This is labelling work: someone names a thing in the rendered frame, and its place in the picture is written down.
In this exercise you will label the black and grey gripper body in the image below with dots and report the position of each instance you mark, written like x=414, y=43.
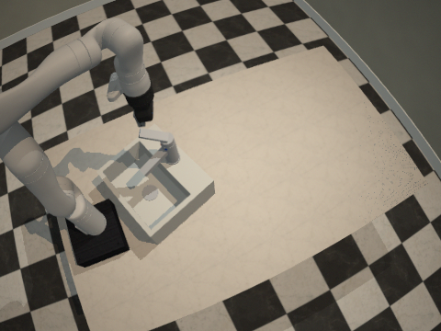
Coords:
x=138, y=95

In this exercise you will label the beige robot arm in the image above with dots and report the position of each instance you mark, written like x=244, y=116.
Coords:
x=23, y=156

